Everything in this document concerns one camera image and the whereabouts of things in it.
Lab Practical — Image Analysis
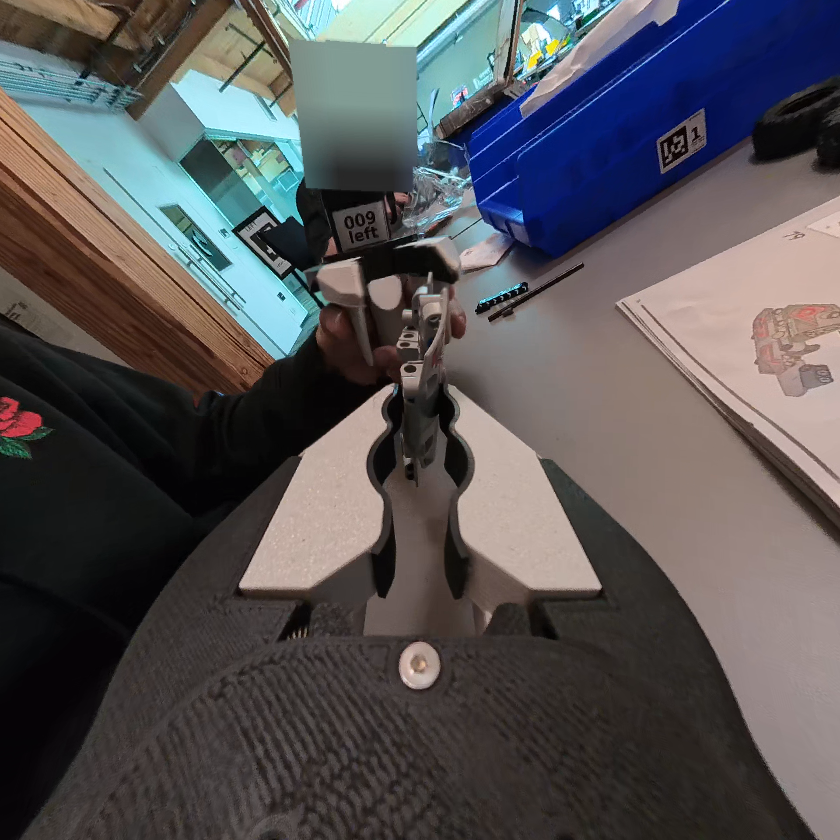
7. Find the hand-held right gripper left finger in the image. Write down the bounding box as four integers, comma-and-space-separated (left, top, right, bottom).
238, 386, 401, 599

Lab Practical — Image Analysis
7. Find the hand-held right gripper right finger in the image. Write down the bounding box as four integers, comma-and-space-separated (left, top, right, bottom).
445, 385, 602, 608

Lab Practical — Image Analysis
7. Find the small grey brick panel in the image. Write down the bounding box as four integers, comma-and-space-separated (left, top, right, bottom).
395, 272, 454, 366

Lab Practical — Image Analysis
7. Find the long grey brick assembly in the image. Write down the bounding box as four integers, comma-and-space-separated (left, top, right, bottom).
395, 363, 448, 488

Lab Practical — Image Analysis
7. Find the person's left hand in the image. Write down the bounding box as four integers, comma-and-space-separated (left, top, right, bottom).
317, 305, 403, 386

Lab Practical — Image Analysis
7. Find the small black brick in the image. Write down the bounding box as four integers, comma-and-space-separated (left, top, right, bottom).
476, 282, 529, 311

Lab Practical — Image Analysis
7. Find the black folding chair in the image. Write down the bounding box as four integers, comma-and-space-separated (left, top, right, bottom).
259, 217, 322, 309

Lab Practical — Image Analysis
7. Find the clear plastic bag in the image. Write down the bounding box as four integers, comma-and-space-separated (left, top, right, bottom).
400, 164, 473, 231

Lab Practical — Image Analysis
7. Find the small paper packet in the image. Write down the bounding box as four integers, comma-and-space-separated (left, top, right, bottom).
457, 233, 516, 273

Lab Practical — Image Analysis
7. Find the framed marker sign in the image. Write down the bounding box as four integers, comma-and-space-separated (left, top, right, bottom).
233, 206, 296, 280

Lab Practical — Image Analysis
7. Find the black axle rod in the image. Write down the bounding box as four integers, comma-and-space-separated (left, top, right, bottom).
487, 262, 585, 322

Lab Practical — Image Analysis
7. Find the blue bin with marker tag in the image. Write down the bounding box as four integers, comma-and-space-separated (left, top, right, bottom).
467, 0, 840, 258

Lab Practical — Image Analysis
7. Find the person's black sweater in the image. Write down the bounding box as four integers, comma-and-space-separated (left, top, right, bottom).
0, 315, 303, 840

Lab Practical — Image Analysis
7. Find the upright thin panel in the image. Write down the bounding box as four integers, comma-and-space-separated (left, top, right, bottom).
497, 0, 527, 88

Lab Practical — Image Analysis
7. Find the brick instruction booklet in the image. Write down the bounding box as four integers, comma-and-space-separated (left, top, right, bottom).
616, 197, 840, 529

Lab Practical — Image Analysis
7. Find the white paper sheet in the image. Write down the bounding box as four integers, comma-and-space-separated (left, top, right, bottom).
521, 0, 680, 116

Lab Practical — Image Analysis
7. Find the black white marker tag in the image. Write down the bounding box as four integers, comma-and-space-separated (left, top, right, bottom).
656, 108, 708, 175

